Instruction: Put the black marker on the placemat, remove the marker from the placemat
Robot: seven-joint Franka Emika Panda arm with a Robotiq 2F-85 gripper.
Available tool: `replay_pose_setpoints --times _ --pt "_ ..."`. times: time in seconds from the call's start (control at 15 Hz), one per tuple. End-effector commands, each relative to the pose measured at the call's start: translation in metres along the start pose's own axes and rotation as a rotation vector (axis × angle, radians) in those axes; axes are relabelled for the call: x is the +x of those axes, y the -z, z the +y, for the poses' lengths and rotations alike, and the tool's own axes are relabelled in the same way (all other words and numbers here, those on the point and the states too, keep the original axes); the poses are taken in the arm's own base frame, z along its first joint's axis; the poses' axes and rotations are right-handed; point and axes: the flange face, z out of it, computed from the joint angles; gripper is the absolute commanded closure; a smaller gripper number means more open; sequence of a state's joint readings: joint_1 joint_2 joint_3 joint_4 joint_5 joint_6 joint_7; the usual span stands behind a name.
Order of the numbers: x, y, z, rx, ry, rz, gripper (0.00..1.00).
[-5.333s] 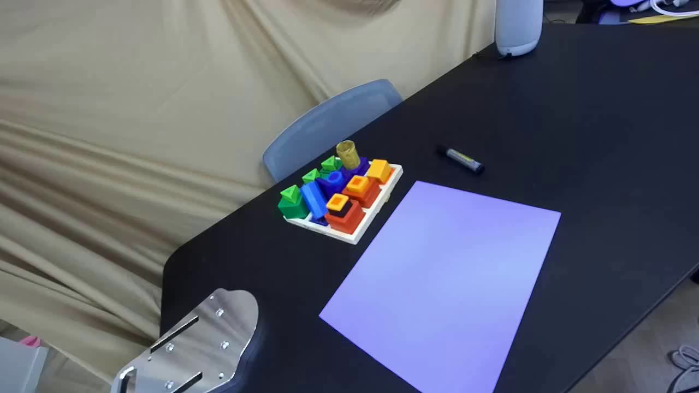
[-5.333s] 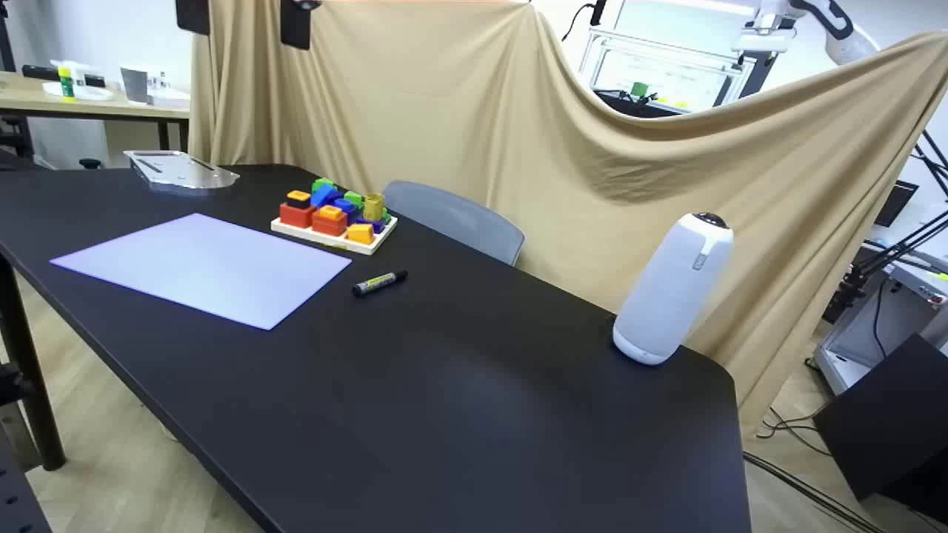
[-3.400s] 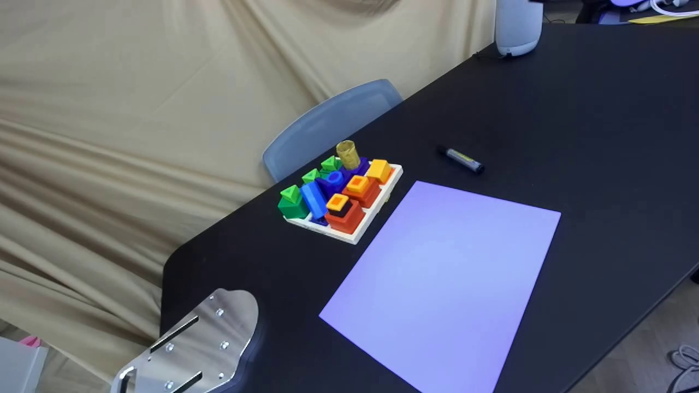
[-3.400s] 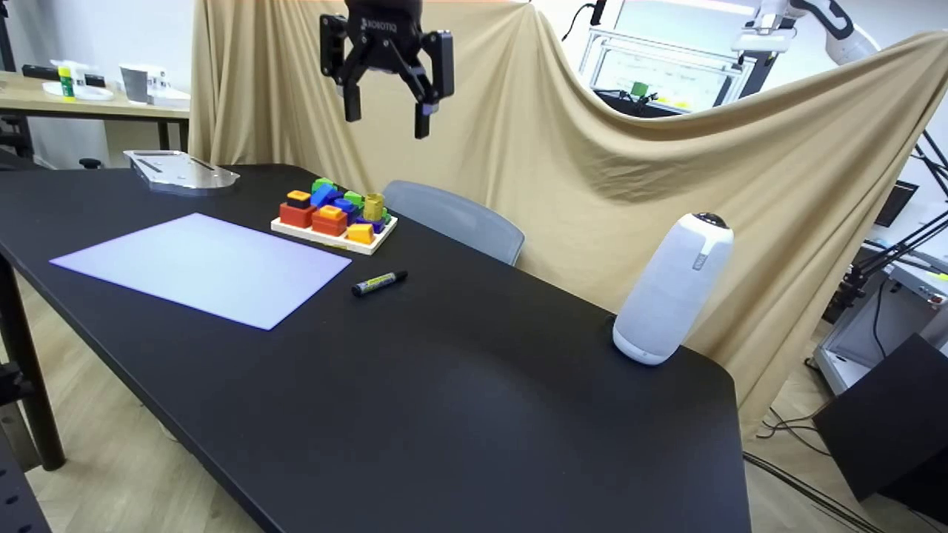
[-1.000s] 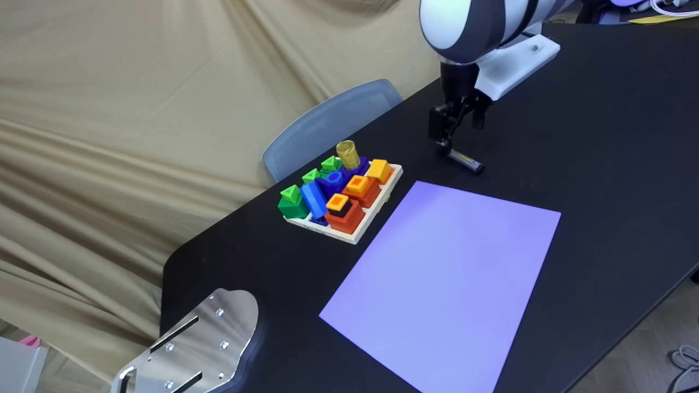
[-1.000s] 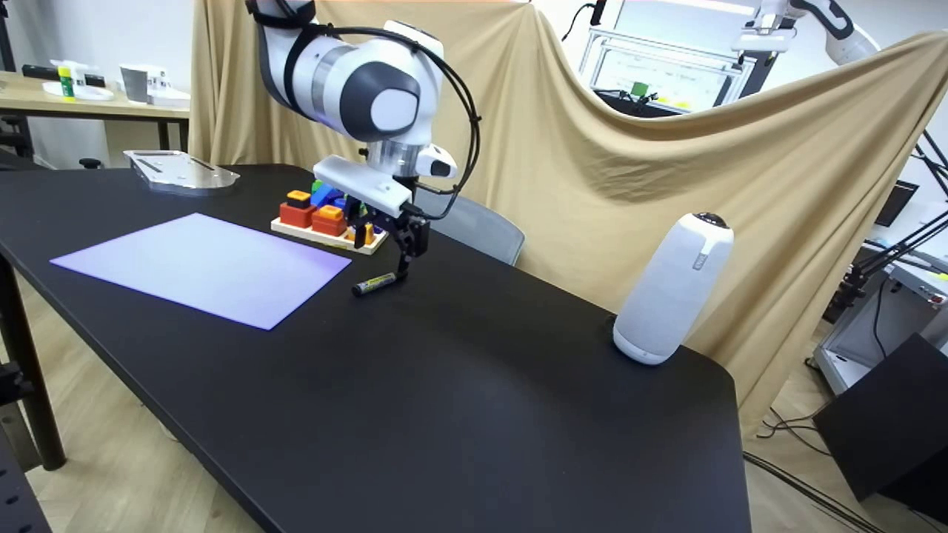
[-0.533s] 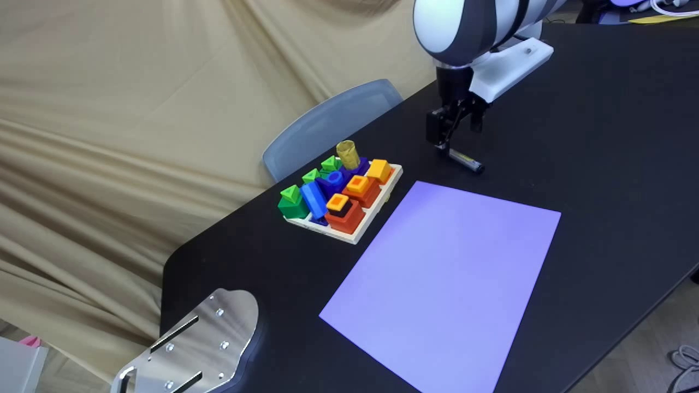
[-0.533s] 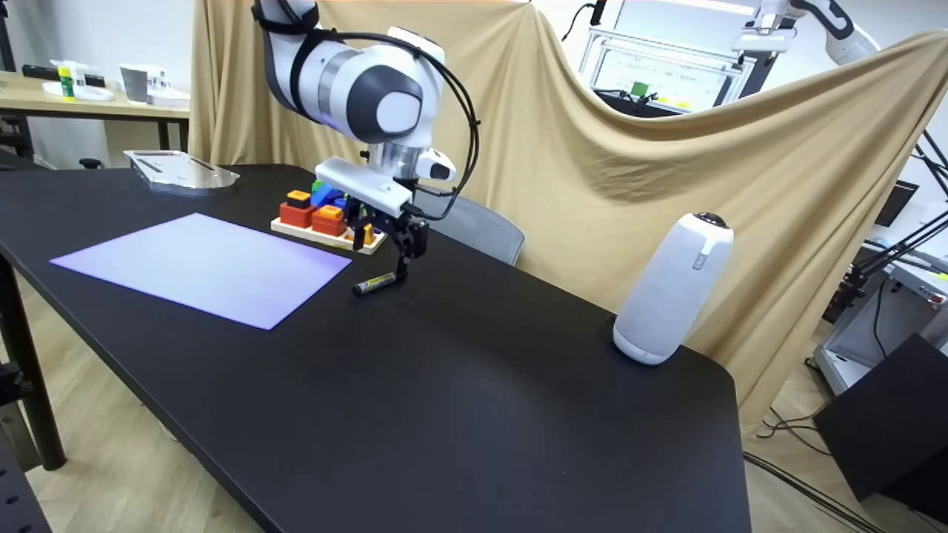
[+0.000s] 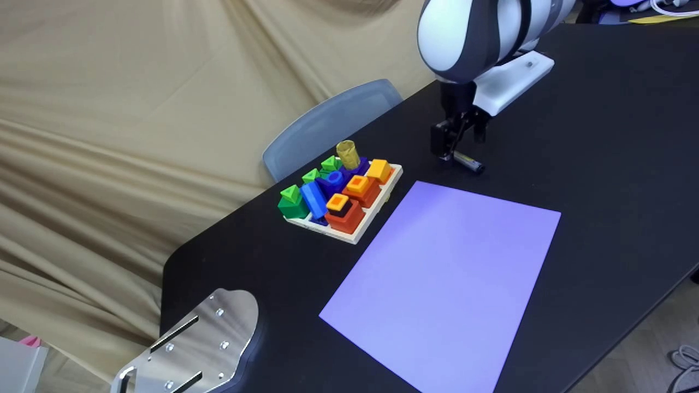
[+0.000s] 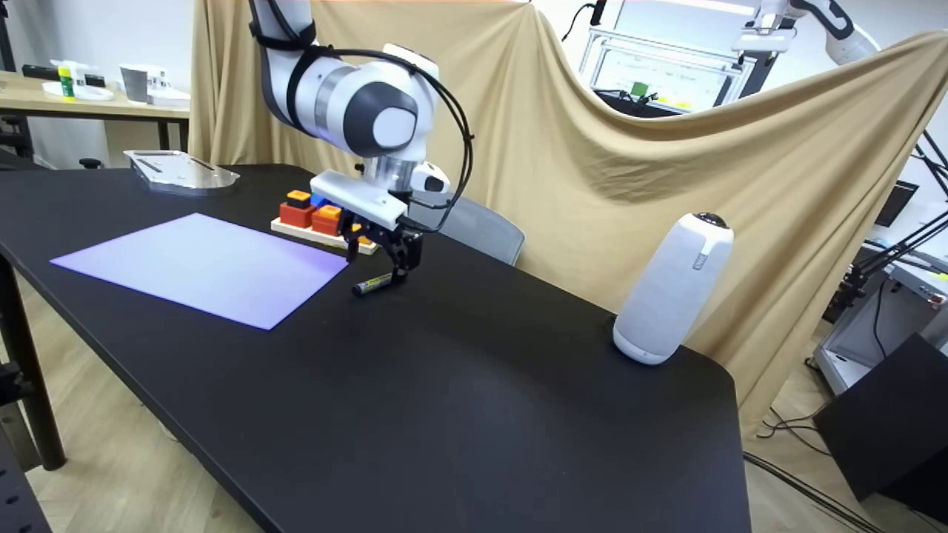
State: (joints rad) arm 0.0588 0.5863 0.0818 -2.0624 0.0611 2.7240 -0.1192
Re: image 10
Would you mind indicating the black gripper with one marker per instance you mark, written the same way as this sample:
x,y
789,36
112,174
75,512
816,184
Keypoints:
x,y
394,236

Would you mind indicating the black cabinet box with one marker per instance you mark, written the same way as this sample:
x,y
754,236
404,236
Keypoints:
x,y
888,415

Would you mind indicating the wooden block tray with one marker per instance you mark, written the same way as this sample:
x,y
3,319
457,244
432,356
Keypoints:
x,y
299,232

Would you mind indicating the black flat panel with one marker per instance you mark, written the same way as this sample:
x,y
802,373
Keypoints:
x,y
897,202

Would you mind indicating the white cylindrical speaker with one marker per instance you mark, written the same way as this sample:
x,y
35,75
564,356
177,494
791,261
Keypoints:
x,y
671,291

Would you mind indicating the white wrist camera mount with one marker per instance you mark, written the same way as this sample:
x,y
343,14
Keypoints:
x,y
355,196

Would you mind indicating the blue toy block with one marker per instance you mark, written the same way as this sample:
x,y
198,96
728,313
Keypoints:
x,y
320,201

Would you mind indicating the beige cloth backdrop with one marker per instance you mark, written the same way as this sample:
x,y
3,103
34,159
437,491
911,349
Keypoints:
x,y
594,168

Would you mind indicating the black whiteboard marker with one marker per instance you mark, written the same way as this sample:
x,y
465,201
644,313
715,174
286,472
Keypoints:
x,y
374,285

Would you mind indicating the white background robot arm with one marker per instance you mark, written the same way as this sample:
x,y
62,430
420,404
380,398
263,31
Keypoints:
x,y
842,25

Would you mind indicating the white metal shelf frame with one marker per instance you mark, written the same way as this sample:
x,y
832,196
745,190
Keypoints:
x,y
671,45

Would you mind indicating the black table leg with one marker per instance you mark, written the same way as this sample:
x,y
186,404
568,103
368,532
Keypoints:
x,y
29,386

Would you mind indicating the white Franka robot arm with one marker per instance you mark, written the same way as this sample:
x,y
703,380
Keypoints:
x,y
326,91

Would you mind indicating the small green object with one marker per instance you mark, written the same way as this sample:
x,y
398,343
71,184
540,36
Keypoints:
x,y
640,93

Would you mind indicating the red block with orange top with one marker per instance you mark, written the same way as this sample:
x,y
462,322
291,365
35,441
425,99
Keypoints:
x,y
294,211
326,221

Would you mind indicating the white cabinet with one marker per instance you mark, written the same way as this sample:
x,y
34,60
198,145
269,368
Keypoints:
x,y
888,328

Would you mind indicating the green bottle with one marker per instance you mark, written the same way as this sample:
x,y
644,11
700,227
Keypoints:
x,y
65,81

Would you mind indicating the purple placemat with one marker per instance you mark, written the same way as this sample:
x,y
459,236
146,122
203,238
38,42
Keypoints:
x,y
195,269

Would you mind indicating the grey chair backrest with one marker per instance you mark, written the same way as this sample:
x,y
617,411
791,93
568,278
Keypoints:
x,y
483,232

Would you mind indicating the clear plastic tray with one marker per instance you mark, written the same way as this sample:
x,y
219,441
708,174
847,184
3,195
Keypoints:
x,y
180,171

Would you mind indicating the wooden desk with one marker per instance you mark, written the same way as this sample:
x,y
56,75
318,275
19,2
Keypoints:
x,y
38,99

